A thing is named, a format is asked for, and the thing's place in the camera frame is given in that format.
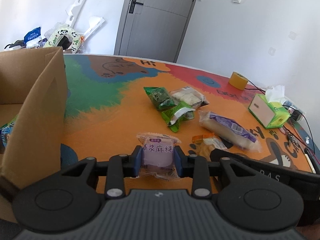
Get black power adapter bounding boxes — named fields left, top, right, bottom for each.
left=289, top=107, right=303, bottom=121

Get grey door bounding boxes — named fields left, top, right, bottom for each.
left=113, top=0, right=203, bottom=63

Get blue white plastic bag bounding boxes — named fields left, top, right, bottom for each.
left=24, top=26, right=42, bottom=48

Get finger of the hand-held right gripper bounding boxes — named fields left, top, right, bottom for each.
left=209, top=148, right=292, bottom=187

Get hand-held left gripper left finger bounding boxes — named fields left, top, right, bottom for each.
left=60, top=145, right=143, bottom=200

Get yellow tape roll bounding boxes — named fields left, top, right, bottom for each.
left=229, top=71, right=248, bottom=91

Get orange clear snack packet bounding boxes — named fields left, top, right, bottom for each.
left=192, top=133, right=227, bottom=157

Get blue green snack packet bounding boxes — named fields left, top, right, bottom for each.
left=0, top=122, right=16, bottom=153

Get purple label bread packet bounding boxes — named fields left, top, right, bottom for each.
left=199, top=110, right=261, bottom=153

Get light purple snack packet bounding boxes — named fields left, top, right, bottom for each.
left=136, top=132, right=182, bottom=180

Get cardboard box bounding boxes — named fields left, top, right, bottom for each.
left=0, top=46, right=69, bottom=224

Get clear cracker packet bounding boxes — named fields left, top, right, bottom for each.
left=170, top=87, right=210, bottom=110

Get wooden stick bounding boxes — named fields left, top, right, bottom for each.
left=304, top=148, right=316, bottom=174

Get dark green snack packet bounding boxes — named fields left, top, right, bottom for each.
left=143, top=86, right=176, bottom=111

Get green white snack packet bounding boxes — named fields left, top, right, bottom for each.
left=161, top=101, right=196, bottom=133

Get colourful cartoon table mat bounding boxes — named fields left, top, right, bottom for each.
left=60, top=53, right=316, bottom=197

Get long white perforated board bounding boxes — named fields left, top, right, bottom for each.
left=65, top=0, right=93, bottom=28

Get black door handle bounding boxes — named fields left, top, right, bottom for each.
left=128, top=0, right=144, bottom=14

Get green tissue box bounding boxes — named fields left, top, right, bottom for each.
left=248, top=85, right=291, bottom=129

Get short white perforated board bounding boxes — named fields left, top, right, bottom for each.
left=82, top=16, right=105, bottom=39

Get panda print toilet seat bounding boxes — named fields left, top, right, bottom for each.
left=43, top=23, right=82, bottom=54

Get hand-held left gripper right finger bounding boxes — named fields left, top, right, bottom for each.
left=174, top=145, right=253, bottom=199

